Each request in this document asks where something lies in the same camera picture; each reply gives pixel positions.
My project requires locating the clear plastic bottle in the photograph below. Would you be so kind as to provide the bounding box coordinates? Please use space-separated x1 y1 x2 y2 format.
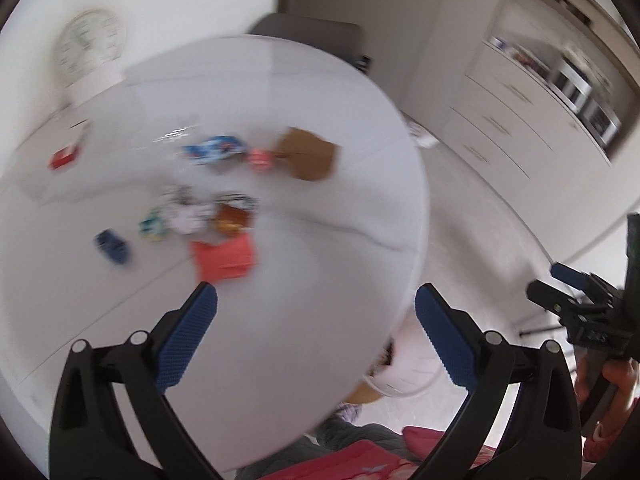
154 122 203 145

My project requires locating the red and white box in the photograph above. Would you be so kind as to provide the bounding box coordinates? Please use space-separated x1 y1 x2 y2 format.
48 144 82 171

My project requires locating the small teal wrapper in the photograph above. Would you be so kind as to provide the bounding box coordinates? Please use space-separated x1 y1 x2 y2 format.
138 212 168 241

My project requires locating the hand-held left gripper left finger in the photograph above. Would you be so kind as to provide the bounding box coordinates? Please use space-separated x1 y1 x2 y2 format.
49 281 223 480

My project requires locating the blue snack wrapper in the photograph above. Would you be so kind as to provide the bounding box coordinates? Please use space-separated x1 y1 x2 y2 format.
183 135 247 167

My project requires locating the white slipper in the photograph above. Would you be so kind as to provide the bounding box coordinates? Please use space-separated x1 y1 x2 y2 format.
407 120 439 150

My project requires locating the silver kitchen appliance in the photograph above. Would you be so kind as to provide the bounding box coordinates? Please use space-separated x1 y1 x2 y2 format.
550 57 593 113
581 97 623 148

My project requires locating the white waste bin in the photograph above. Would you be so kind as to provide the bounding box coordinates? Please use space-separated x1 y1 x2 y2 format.
345 342 441 406

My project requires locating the person's right hand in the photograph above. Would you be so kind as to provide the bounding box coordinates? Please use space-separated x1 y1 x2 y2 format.
574 357 640 462

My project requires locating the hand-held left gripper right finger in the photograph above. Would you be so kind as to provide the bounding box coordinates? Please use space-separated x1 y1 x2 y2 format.
410 283 584 480

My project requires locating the beige cabinet with drawers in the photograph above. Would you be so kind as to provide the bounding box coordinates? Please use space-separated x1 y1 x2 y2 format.
400 0 640 171

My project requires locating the small dark blue wrapper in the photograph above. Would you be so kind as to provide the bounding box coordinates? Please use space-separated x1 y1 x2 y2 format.
94 230 132 265

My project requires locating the crumpled white wrapper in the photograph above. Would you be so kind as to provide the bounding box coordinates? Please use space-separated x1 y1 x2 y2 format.
161 186 215 236

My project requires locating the brown snack packet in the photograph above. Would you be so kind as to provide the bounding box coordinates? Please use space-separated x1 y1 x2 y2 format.
214 194 260 237

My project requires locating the round white clock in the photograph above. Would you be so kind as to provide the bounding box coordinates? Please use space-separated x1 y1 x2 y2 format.
54 8 127 83

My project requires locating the red paper packet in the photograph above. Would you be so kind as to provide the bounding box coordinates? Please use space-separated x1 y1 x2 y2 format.
190 235 258 283

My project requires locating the brown cardboard piece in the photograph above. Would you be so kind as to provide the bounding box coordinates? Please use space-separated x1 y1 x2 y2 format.
272 127 342 182

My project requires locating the small pink wrapper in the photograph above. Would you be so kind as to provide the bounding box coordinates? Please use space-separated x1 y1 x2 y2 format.
247 147 275 172

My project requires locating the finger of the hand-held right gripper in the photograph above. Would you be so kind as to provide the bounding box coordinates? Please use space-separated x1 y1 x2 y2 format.
526 281 576 318
550 262 595 288

